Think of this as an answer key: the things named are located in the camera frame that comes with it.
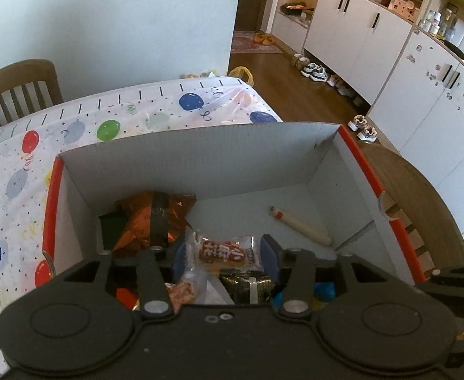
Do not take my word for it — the red cardboard box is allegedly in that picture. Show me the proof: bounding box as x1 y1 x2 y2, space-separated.
42 123 426 317

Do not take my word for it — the round-back wooden chair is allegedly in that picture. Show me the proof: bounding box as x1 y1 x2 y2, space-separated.
364 142 464 286

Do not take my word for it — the yellow plastic bag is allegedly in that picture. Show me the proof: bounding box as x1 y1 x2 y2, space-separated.
227 66 254 87

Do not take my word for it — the balloon print tablecloth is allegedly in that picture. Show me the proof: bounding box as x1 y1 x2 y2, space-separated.
0 77 284 380

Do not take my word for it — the cream sausage stick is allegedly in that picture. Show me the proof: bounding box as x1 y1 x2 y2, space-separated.
269 205 333 246

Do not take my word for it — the brown foil snack bag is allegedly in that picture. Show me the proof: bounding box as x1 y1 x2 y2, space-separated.
113 191 197 252

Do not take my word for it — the black snack packet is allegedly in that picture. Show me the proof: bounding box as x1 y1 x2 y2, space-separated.
220 269 274 305

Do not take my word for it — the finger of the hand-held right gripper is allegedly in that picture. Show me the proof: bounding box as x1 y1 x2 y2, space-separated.
430 259 464 286

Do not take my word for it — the wooden slat-back chair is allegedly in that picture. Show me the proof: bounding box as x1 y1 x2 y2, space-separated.
0 59 64 135

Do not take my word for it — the patterned floor rug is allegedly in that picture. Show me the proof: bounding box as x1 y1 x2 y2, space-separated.
231 35 284 55

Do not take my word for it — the red snack bag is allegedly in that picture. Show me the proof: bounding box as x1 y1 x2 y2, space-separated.
115 281 199 313

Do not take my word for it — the row of shoes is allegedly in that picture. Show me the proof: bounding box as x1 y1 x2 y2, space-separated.
291 53 365 105

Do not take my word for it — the group of bottles and jars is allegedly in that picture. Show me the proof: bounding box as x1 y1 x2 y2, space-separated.
418 6 464 68

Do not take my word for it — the blue snack packet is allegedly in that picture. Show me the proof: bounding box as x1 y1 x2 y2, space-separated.
273 281 337 309

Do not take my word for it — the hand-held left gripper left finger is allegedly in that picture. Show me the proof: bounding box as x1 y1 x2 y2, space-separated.
60 241 191 320

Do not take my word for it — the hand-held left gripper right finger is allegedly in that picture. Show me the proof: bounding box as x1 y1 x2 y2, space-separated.
260 233 404 320

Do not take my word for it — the wall cabinet unit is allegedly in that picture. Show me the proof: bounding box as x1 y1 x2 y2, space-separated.
272 0 464 254

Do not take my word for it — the clear red label snack packet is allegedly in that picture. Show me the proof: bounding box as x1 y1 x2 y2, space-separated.
185 231 262 274

